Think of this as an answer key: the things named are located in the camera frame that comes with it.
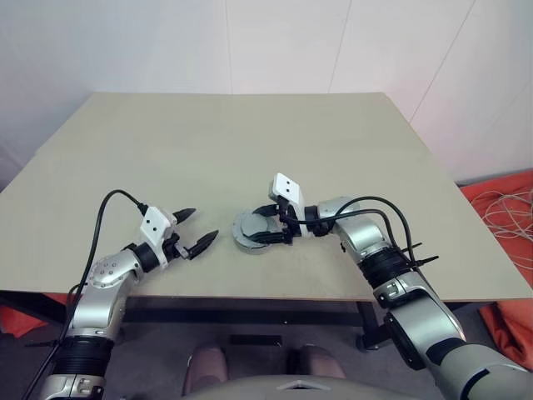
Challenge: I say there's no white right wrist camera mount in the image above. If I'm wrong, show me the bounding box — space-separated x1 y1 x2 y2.
267 172 308 240

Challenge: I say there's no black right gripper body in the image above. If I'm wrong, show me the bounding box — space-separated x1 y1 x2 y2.
274 198 301 245

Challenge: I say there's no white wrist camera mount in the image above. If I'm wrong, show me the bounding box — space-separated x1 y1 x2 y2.
267 172 308 240
139 206 177 268

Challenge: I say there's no black table frame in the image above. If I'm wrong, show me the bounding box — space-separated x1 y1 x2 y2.
0 290 492 352

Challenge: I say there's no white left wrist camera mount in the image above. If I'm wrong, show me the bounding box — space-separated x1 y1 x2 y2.
139 206 177 268

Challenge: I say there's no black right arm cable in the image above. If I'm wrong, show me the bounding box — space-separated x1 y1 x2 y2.
320 196 418 268
286 208 397 252

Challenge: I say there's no white cable bundle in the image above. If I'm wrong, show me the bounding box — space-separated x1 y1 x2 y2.
471 187 533 242

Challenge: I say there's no grey robot torso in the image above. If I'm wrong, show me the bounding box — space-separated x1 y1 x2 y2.
182 373 360 400

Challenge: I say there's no dark brown rounded shape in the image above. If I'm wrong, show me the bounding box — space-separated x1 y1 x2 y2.
290 342 347 381
182 344 230 397

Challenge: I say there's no grey motor lid circuit board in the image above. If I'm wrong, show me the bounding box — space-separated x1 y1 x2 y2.
232 210 285 243

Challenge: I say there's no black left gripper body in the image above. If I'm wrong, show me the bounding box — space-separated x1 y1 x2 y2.
163 233 191 262

